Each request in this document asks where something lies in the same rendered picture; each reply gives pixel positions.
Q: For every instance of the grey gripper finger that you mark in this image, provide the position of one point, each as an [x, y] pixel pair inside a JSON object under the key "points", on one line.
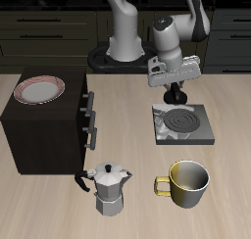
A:
{"points": [[181, 84], [172, 87]]}

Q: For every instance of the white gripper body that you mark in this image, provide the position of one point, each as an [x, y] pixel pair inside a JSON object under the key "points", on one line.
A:
{"points": [[183, 72]]}

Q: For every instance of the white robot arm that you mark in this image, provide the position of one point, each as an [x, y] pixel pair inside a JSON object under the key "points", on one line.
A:
{"points": [[125, 27]]}

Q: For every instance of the round black stove knob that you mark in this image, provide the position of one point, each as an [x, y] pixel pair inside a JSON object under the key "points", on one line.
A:
{"points": [[175, 98]]}

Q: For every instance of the flat dark grey stove plate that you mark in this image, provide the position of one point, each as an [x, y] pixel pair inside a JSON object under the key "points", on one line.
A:
{"points": [[202, 132]]}

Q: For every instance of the yellow and white mug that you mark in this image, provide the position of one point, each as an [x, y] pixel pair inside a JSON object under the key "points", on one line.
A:
{"points": [[189, 184]]}

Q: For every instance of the silver moka pot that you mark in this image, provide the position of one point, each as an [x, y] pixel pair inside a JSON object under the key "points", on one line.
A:
{"points": [[109, 190]]}

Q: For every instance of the white plate with red rim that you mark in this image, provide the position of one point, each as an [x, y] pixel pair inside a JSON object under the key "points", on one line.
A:
{"points": [[39, 91]]}

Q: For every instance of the dark kitchen cupboards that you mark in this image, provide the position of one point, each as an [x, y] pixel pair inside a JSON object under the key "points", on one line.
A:
{"points": [[49, 37]]}

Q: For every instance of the dark wooden cabinet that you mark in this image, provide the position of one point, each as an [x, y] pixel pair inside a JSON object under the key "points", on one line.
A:
{"points": [[42, 138]]}

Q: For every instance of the flat black base plate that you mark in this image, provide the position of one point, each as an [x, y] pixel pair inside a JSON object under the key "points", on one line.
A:
{"points": [[98, 58]]}

